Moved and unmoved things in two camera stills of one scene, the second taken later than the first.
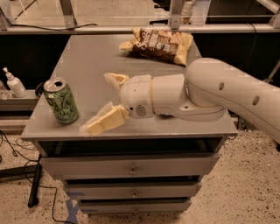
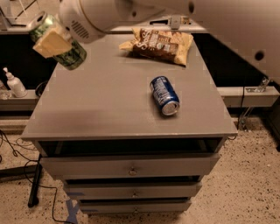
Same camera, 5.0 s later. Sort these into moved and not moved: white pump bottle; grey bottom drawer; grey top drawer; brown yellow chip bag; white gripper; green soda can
Moved: white gripper; green soda can
Not moved: white pump bottle; grey top drawer; grey bottom drawer; brown yellow chip bag
